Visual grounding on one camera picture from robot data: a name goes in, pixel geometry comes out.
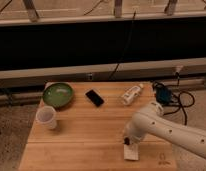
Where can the green bowl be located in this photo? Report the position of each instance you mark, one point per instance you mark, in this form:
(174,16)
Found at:
(58,95)

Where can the translucent plastic cup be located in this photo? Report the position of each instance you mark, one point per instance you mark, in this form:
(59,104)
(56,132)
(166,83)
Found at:
(46,115)

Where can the black rectangular phone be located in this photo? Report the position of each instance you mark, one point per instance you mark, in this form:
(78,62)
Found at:
(94,98)

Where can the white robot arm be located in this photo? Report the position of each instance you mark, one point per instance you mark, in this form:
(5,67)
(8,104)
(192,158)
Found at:
(149,120)

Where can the blue black power adapter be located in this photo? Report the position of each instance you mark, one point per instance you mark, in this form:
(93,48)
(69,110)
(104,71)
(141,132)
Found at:
(163,94)

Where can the white plastic bottle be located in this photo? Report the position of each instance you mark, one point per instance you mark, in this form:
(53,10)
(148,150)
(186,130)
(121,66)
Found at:
(129,96)

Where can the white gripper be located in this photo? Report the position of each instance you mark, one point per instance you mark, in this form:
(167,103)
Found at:
(130,139)

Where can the white sponge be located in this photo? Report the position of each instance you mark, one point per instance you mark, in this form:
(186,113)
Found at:
(131,152)

